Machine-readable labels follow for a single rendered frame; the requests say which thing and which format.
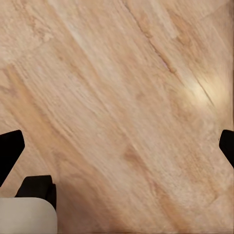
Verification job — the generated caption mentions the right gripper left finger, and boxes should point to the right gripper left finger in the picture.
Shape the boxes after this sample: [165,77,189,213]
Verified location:
[0,130,25,187]

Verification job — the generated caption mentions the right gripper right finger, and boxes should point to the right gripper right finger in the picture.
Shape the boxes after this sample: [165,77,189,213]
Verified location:
[219,130,234,168]

